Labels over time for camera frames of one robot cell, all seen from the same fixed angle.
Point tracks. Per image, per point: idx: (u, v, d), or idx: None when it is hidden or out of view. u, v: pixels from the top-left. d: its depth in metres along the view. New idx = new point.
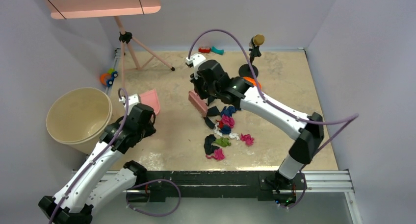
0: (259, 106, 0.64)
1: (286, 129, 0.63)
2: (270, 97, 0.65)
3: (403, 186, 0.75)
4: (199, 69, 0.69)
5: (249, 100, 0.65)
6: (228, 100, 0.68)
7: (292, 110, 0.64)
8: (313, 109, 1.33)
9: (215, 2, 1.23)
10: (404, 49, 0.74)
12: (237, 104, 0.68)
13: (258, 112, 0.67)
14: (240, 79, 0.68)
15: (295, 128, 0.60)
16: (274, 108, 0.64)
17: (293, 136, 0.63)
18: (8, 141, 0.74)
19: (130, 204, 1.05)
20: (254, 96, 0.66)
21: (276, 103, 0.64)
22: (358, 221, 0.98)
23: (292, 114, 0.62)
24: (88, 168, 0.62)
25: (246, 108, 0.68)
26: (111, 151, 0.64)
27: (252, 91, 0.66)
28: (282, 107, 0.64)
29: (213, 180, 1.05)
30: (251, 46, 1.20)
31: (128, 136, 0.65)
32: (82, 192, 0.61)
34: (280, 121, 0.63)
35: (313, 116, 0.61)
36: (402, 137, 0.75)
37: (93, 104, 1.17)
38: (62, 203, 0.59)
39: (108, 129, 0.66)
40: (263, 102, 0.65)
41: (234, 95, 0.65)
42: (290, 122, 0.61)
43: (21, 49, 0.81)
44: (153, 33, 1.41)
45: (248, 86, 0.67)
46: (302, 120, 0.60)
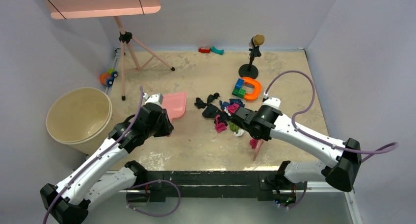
0: (291, 135, 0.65)
1: (323, 158, 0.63)
2: (300, 125, 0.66)
3: (404, 185, 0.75)
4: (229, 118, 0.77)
5: (280, 129, 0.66)
6: (259, 131, 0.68)
7: (324, 136, 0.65)
8: (313, 108, 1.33)
9: (215, 2, 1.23)
10: (405, 49, 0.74)
12: (267, 133, 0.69)
13: (291, 141, 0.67)
14: (266, 108, 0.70)
15: (331, 156, 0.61)
16: (307, 136, 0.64)
17: (330, 164, 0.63)
18: (7, 141, 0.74)
19: (130, 204, 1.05)
20: (284, 125, 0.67)
21: (307, 130, 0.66)
22: (358, 221, 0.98)
23: (326, 142, 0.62)
24: (93, 162, 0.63)
25: (278, 137, 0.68)
26: (117, 148, 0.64)
27: (282, 120, 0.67)
28: (314, 134, 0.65)
29: (213, 180, 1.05)
30: (251, 46, 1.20)
31: (136, 136, 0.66)
32: (84, 184, 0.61)
34: (315, 149, 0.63)
35: (350, 142, 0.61)
36: (402, 137, 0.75)
37: (93, 104, 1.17)
38: (63, 192, 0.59)
39: (117, 127, 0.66)
40: (295, 130, 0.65)
41: (263, 124, 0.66)
42: (325, 150, 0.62)
43: (21, 49, 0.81)
44: (153, 33, 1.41)
45: (277, 113, 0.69)
46: (339, 148, 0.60)
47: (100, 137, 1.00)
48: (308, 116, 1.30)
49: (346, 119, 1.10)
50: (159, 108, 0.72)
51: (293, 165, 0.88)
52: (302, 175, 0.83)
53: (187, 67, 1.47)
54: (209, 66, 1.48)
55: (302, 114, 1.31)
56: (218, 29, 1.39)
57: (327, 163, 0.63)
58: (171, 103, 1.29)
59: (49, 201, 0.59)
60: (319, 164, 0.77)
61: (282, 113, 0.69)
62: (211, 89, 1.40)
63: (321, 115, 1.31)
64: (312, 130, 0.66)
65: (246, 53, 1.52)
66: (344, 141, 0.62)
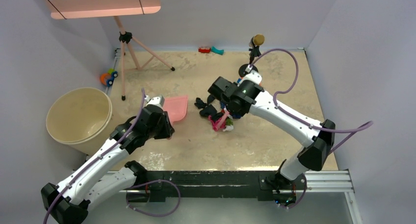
0: (270, 112, 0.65)
1: (299, 136, 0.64)
2: (281, 103, 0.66)
3: (404, 185, 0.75)
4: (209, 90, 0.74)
5: (261, 106, 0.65)
6: (239, 106, 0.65)
7: (303, 116, 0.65)
8: (314, 108, 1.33)
9: (215, 2, 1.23)
10: (405, 49, 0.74)
12: (246, 109, 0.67)
13: (269, 117, 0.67)
14: (249, 84, 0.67)
15: (308, 136, 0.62)
16: (285, 114, 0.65)
17: (305, 143, 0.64)
18: (7, 141, 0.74)
19: (130, 204, 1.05)
20: (265, 102, 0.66)
21: (286, 109, 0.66)
22: (358, 221, 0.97)
23: (304, 122, 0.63)
24: (94, 162, 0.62)
25: (257, 113, 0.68)
26: (119, 149, 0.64)
27: (263, 96, 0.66)
28: (294, 113, 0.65)
29: (213, 180, 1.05)
30: (251, 46, 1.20)
31: (137, 137, 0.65)
32: (85, 184, 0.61)
34: (292, 128, 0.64)
35: (326, 123, 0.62)
36: (402, 137, 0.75)
37: (93, 104, 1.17)
38: (64, 191, 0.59)
39: (118, 128, 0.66)
40: (274, 108, 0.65)
41: (244, 99, 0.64)
42: (302, 129, 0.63)
43: (20, 49, 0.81)
44: (153, 33, 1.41)
45: (258, 90, 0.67)
46: (316, 128, 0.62)
47: (100, 137, 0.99)
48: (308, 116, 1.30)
49: (346, 119, 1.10)
50: (160, 109, 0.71)
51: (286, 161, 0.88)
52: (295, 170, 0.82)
53: (187, 67, 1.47)
54: (209, 66, 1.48)
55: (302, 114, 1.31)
56: (218, 29, 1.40)
57: (303, 143, 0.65)
58: (172, 106, 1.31)
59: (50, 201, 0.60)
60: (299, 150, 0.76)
61: (265, 90, 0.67)
62: None
63: (321, 116, 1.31)
64: (291, 109, 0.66)
65: (246, 53, 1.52)
66: (320, 122, 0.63)
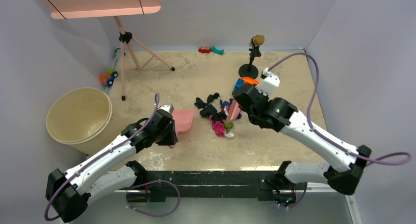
0: (305, 134, 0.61)
1: (333, 161, 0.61)
2: (317, 125, 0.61)
3: (403, 185, 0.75)
4: (234, 93, 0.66)
5: (296, 128, 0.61)
6: (270, 125, 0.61)
7: (338, 140, 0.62)
8: (313, 108, 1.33)
9: (215, 2, 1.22)
10: (405, 49, 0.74)
12: (277, 129, 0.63)
13: (301, 139, 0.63)
14: (281, 101, 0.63)
15: (345, 162, 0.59)
16: (321, 138, 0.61)
17: (338, 168, 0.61)
18: (7, 141, 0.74)
19: (130, 204, 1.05)
20: (299, 122, 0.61)
21: (322, 131, 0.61)
22: (358, 221, 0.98)
23: (341, 147, 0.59)
24: (104, 155, 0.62)
25: (288, 134, 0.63)
26: (129, 145, 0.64)
27: (297, 117, 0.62)
28: (328, 136, 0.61)
29: (213, 180, 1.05)
30: (251, 46, 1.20)
31: (146, 137, 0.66)
32: (92, 174, 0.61)
34: (328, 153, 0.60)
35: (363, 150, 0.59)
36: (401, 137, 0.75)
37: (94, 104, 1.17)
38: (71, 179, 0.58)
39: (130, 126, 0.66)
40: (309, 130, 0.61)
41: (277, 120, 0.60)
42: (339, 155, 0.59)
43: (20, 50, 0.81)
44: (153, 33, 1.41)
45: (292, 110, 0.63)
46: (353, 154, 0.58)
47: (101, 137, 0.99)
48: None
49: (346, 119, 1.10)
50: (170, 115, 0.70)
51: (295, 166, 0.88)
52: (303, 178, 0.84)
53: (187, 67, 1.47)
54: (209, 66, 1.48)
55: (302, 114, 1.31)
56: (218, 29, 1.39)
57: (335, 167, 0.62)
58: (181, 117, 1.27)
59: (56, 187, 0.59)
60: (321, 165, 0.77)
61: (298, 110, 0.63)
62: (211, 89, 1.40)
63: (321, 116, 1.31)
64: (325, 132, 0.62)
65: (246, 53, 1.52)
66: (356, 148, 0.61)
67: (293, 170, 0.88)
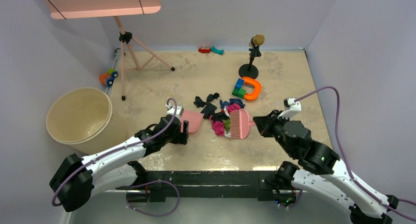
0: (345, 183, 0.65)
1: (367, 208, 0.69)
2: (356, 175, 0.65)
3: (403, 185, 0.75)
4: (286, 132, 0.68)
5: (338, 177, 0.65)
6: (312, 169, 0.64)
7: (372, 188, 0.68)
8: (313, 108, 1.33)
9: (215, 2, 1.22)
10: (405, 50, 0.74)
12: (319, 172, 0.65)
13: (340, 186, 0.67)
14: (325, 148, 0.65)
15: (376, 209, 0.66)
16: (360, 188, 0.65)
17: (369, 213, 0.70)
18: (7, 141, 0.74)
19: (130, 204, 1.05)
20: (341, 171, 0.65)
21: (360, 182, 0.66)
22: None
23: (376, 198, 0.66)
24: (119, 150, 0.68)
25: (328, 179, 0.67)
26: (141, 146, 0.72)
27: (340, 165, 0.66)
28: (366, 186, 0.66)
29: (213, 180, 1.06)
30: (251, 46, 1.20)
31: (154, 143, 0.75)
32: (107, 164, 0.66)
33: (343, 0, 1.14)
34: (363, 201, 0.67)
35: (393, 200, 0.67)
36: (399, 137, 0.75)
37: (93, 104, 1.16)
38: (88, 165, 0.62)
39: (142, 131, 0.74)
40: (350, 180, 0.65)
41: (322, 168, 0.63)
42: (374, 204, 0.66)
43: (20, 50, 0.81)
44: (153, 33, 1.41)
45: (335, 158, 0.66)
46: (385, 205, 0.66)
47: (101, 138, 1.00)
48: (308, 116, 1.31)
49: (346, 119, 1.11)
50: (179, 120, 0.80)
51: (308, 179, 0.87)
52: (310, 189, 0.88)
53: (187, 67, 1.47)
54: (210, 66, 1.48)
55: (302, 114, 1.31)
56: (218, 30, 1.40)
57: (366, 211, 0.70)
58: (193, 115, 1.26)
59: (68, 171, 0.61)
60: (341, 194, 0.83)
61: (340, 159, 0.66)
62: (211, 89, 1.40)
63: (321, 115, 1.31)
64: (362, 181, 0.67)
65: (246, 53, 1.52)
66: (386, 197, 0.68)
67: (304, 182, 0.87)
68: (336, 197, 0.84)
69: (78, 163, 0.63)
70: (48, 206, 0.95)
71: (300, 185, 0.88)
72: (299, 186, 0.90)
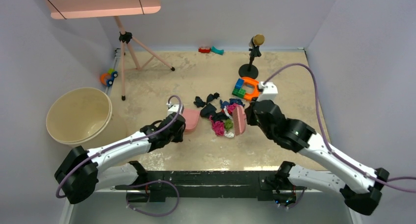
0: (324, 156, 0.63)
1: (353, 183, 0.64)
2: (335, 148, 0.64)
3: (403, 185, 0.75)
4: (255, 111, 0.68)
5: (315, 150, 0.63)
6: (289, 146, 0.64)
7: (356, 162, 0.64)
8: (314, 108, 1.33)
9: (215, 2, 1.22)
10: (405, 49, 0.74)
12: (297, 149, 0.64)
13: (320, 161, 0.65)
14: (299, 122, 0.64)
15: (363, 184, 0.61)
16: (340, 161, 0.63)
17: (357, 189, 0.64)
18: (6, 141, 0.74)
19: (130, 204, 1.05)
20: (318, 144, 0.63)
21: (340, 154, 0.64)
22: (358, 221, 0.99)
23: (360, 170, 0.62)
24: (124, 143, 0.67)
25: (308, 155, 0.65)
26: (146, 140, 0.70)
27: (317, 138, 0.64)
28: (348, 159, 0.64)
29: (213, 180, 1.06)
30: (251, 46, 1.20)
31: (160, 138, 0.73)
32: (112, 158, 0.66)
33: (344, 0, 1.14)
34: (347, 174, 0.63)
35: (380, 172, 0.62)
36: (400, 137, 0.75)
37: (93, 104, 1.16)
38: (93, 157, 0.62)
39: (147, 126, 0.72)
40: (328, 153, 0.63)
41: (296, 142, 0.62)
42: (358, 178, 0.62)
43: (20, 50, 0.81)
44: (153, 33, 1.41)
45: (311, 132, 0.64)
46: (372, 177, 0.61)
47: (102, 138, 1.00)
48: (308, 116, 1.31)
49: (345, 119, 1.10)
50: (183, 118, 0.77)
51: (302, 172, 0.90)
52: (307, 184, 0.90)
53: (187, 67, 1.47)
54: (209, 66, 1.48)
55: (302, 114, 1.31)
56: (218, 30, 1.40)
57: (354, 187, 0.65)
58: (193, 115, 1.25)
59: (74, 163, 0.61)
60: (334, 179, 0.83)
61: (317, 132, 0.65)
62: (211, 89, 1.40)
63: (321, 115, 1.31)
64: (343, 154, 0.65)
65: (246, 53, 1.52)
66: (375, 170, 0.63)
67: (299, 175, 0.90)
68: (327, 183, 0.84)
69: (83, 156, 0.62)
70: (48, 206, 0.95)
71: (296, 179, 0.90)
72: (296, 180, 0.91)
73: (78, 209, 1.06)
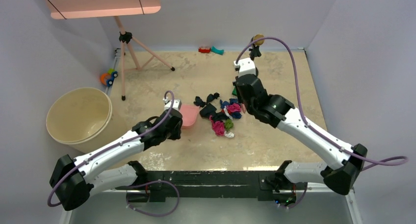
0: (300, 130, 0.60)
1: (327, 158, 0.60)
2: (312, 122, 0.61)
3: (402, 184, 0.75)
4: (237, 83, 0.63)
5: (291, 123, 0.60)
6: (265, 119, 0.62)
7: (333, 137, 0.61)
8: (314, 108, 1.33)
9: (215, 2, 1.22)
10: (405, 49, 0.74)
12: (274, 124, 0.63)
13: (297, 136, 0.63)
14: (278, 97, 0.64)
15: (338, 159, 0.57)
16: (316, 134, 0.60)
17: (332, 165, 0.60)
18: (7, 141, 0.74)
19: (130, 204, 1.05)
20: (296, 118, 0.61)
21: (318, 128, 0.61)
22: (358, 221, 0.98)
23: (336, 144, 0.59)
24: (114, 147, 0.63)
25: (285, 130, 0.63)
26: (139, 140, 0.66)
27: (294, 113, 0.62)
28: (324, 133, 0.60)
29: (214, 180, 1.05)
30: (251, 47, 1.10)
31: (154, 136, 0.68)
32: (101, 164, 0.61)
33: None
34: (322, 149, 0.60)
35: (357, 148, 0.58)
36: (400, 137, 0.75)
37: (92, 104, 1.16)
38: (80, 166, 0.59)
39: (140, 125, 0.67)
40: (305, 126, 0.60)
41: (273, 115, 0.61)
42: (333, 152, 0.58)
43: (20, 50, 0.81)
44: (153, 33, 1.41)
45: (289, 106, 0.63)
46: (347, 152, 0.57)
47: (102, 138, 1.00)
48: (308, 116, 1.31)
49: (346, 119, 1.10)
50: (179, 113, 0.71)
51: (295, 165, 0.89)
52: (301, 177, 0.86)
53: (187, 67, 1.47)
54: (209, 66, 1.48)
55: None
56: (218, 30, 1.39)
57: (329, 164, 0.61)
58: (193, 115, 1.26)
59: (63, 173, 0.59)
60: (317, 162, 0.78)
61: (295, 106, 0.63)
62: (211, 89, 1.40)
63: (321, 115, 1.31)
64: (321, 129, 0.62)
65: (246, 53, 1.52)
66: (351, 146, 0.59)
67: (292, 168, 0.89)
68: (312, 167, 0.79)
69: (71, 164, 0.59)
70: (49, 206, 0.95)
71: (290, 173, 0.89)
72: (291, 174, 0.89)
73: (78, 209, 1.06)
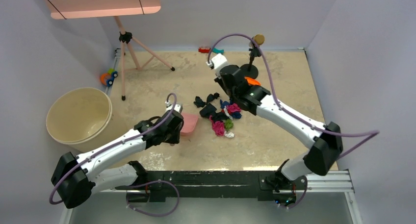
0: (274, 113, 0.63)
1: (300, 137, 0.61)
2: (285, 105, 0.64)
3: (402, 184, 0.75)
4: (221, 73, 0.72)
5: (265, 107, 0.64)
6: (245, 107, 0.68)
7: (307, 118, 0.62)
8: (314, 108, 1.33)
9: (215, 2, 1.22)
10: (404, 49, 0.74)
12: (254, 111, 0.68)
13: (272, 119, 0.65)
14: (258, 87, 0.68)
15: (309, 136, 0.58)
16: (290, 115, 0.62)
17: (307, 145, 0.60)
18: (7, 141, 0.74)
19: (130, 204, 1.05)
20: (270, 103, 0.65)
21: (291, 110, 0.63)
22: (358, 221, 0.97)
23: (307, 123, 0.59)
24: (117, 144, 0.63)
25: (263, 115, 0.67)
26: (141, 139, 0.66)
27: (269, 98, 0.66)
28: (297, 113, 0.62)
29: (213, 180, 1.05)
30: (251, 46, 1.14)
31: (156, 135, 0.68)
32: (103, 162, 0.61)
33: None
34: (294, 128, 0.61)
35: (329, 126, 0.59)
36: (400, 138, 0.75)
37: (92, 104, 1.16)
38: (83, 163, 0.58)
39: (142, 123, 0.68)
40: (279, 110, 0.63)
41: (250, 102, 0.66)
42: (304, 130, 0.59)
43: (20, 50, 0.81)
44: (153, 33, 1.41)
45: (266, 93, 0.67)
46: (318, 129, 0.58)
47: (102, 138, 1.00)
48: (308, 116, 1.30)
49: (345, 119, 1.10)
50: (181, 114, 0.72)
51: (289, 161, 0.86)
52: (296, 172, 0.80)
53: (187, 67, 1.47)
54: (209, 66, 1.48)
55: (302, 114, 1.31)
56: (218, 30, 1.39)
57: (305, 143, 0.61)
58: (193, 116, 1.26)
59: (65, 171, 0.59)
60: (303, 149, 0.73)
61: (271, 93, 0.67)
62: (211, 89, 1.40)
63: (321, 115, 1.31)
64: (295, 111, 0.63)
65: (246, 53, 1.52)
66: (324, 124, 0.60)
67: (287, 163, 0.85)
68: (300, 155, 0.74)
69: (73, 162, 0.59)
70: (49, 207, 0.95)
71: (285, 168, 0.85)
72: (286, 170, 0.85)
73: (78, 209, 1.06)
